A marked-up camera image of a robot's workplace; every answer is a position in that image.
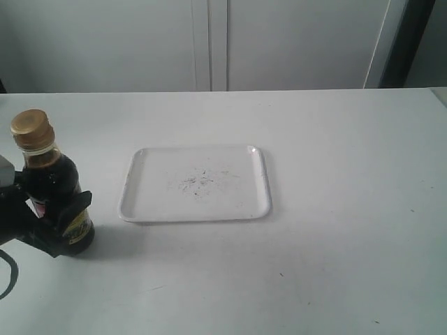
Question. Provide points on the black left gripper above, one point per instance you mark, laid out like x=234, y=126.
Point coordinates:
x=46, y=233

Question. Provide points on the soy sauce bottle gold cap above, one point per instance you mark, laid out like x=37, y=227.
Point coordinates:
x=50, y=177

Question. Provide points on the white plastic tray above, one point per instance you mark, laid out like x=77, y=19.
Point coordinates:
x=196, y=184

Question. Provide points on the dark vertical pole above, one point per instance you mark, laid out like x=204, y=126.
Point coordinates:
x=413, y=23

